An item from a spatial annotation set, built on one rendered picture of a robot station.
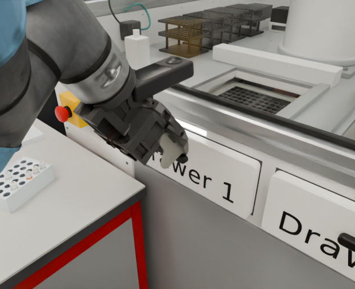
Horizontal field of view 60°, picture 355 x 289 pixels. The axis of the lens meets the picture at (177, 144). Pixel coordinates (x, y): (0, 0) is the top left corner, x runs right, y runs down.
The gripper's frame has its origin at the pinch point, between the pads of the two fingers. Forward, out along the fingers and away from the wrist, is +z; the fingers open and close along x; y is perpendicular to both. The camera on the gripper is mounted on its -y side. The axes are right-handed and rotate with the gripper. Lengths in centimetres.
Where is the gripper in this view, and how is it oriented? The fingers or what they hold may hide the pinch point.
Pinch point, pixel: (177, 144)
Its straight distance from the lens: 53.7
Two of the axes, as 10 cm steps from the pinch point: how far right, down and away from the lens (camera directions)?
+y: -5.4, 8.1, -2.2
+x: 7.5, 3.5, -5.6
